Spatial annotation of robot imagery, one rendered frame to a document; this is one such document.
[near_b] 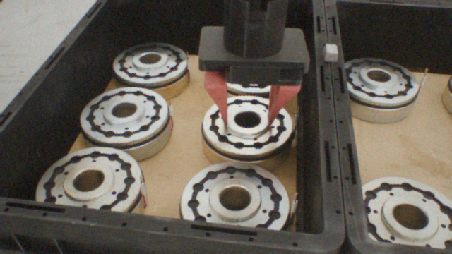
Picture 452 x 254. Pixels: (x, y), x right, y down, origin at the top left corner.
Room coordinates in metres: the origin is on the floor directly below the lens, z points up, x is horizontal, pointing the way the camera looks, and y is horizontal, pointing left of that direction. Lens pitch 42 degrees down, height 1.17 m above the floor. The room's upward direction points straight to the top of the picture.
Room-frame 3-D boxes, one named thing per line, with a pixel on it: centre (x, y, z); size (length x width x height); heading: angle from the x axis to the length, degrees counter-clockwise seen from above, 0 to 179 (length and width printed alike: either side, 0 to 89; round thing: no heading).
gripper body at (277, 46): (0.35, -0.03, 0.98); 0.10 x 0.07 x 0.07; 89
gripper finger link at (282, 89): (0.35, -0.04, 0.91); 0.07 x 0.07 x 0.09; 89
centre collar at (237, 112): (0.35, -0.03, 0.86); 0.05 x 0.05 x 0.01
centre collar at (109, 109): (0.37, 0.12, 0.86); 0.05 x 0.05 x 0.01
